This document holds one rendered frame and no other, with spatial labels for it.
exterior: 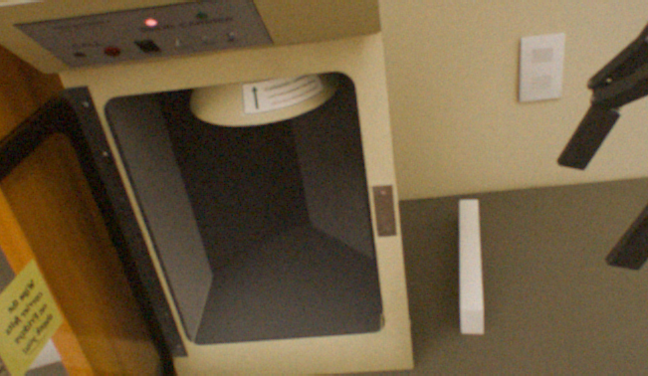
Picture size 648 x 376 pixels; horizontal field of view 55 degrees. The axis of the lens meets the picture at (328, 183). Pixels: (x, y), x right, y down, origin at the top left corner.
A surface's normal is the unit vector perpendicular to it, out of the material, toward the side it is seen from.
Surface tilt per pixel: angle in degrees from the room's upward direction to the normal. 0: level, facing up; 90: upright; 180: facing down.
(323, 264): 0
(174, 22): 135
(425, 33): 90
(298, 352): 90
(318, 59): 90
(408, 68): 90
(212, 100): 66
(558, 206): 0
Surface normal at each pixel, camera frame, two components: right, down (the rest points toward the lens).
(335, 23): 0.07, 0.97
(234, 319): -0.14, -0.84
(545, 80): -0.04, 0.54
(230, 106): -0.40, 0.16
